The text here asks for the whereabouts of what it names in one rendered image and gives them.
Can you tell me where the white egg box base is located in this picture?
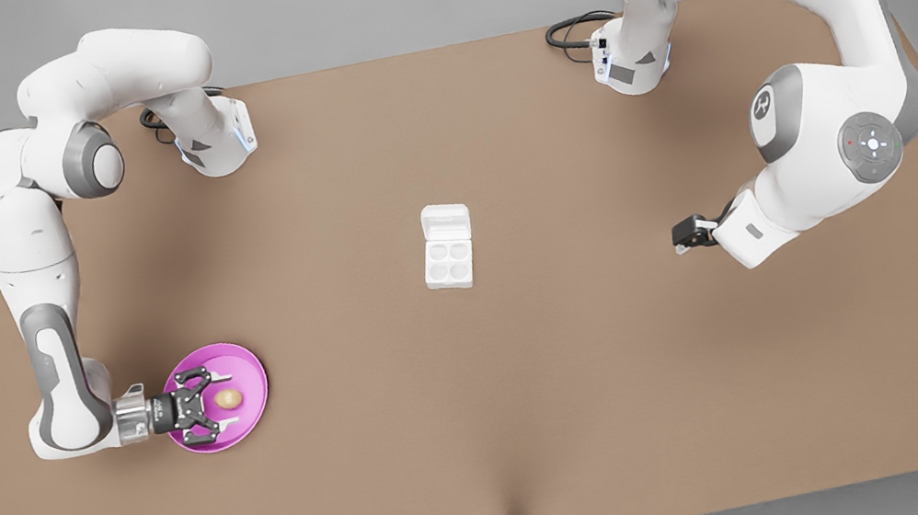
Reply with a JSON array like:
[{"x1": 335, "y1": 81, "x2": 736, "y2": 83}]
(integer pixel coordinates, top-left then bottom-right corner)
[{"x1": 419, "y1": 234, "x2": 480, "y2": 295}]

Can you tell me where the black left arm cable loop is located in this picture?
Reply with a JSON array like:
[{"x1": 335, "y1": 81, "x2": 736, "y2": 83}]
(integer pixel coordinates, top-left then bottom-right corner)
[{"x1": 542, "y1": 7, "x2": 625, "y2": 72}]

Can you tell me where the magenta round plate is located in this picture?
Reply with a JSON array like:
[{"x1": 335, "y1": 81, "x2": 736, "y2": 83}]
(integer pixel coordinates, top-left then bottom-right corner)
[{"x1": 155, "y1": 336, "x2": 279, "y2": 461}]

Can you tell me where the black right arm cable loop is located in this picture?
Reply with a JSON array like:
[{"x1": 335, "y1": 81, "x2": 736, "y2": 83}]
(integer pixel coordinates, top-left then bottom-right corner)
[{"x1": 135, "y1": 83, "x2": 234, "y2": 149}]

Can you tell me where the white egg box lid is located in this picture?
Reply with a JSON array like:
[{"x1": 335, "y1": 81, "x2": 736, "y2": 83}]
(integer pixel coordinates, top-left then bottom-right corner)
[{"x1": 418, "y1": 199, "x2": 476, "y2": 248}]

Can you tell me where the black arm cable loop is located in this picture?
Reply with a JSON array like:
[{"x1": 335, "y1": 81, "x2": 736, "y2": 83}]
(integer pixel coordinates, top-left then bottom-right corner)
[
  {"x1": 135, "y1": 83, "x2": 234, "y2": 149},
  {"x1": 542, "y1": 7, "x2": 625, "y2": 72}
]

